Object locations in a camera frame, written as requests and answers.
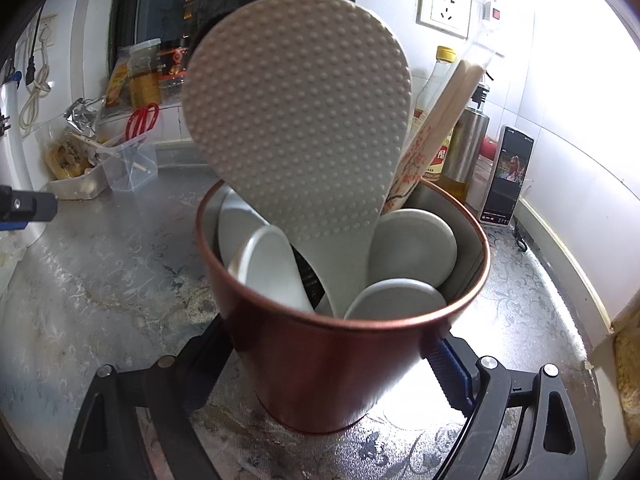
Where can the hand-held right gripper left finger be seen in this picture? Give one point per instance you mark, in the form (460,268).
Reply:
(130,410)

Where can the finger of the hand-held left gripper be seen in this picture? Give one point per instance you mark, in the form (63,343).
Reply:
(12,225)
(30,205)

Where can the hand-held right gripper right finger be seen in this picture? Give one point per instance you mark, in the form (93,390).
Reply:
(452,380)

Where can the red cylindrical utensil holder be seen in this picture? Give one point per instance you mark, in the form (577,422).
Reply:
(320,370)

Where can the white spoon with blue print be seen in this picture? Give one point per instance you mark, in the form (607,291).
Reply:
(415,250)

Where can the translucent white plastic spoon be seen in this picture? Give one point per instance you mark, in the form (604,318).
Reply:
(237,225)

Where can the white dotted rice paddle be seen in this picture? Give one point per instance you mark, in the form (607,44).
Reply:
(300,110)

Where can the white plastic tray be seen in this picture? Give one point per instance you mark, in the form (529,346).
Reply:
(75,190)

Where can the yellow snack packet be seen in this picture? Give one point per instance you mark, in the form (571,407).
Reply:
(62,160)

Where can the silver foil packet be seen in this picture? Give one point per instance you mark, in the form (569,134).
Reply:
(82,117)

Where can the clear plastic container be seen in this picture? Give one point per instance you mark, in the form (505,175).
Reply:
(132,170)

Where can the clear container with yellow packet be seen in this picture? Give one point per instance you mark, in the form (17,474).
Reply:
(117,80)

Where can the spice jar with white lid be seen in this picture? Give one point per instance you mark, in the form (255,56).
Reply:
(145,80)

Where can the jar with black label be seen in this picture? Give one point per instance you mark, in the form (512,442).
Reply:
(175,67)

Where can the smartphone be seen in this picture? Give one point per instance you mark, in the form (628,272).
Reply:
(507,175)

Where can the steel oil dispenser bottle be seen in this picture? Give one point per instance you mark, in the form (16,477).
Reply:
(465,150)

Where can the small red capped bottle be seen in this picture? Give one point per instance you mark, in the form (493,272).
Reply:
(489,147)

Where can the vinegar bottle with yellow cap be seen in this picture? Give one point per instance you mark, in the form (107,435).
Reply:
(440,75)

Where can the white switch socket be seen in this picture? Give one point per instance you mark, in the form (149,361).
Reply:
(492,12)

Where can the white wall socket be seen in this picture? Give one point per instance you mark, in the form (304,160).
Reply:
(445,10)

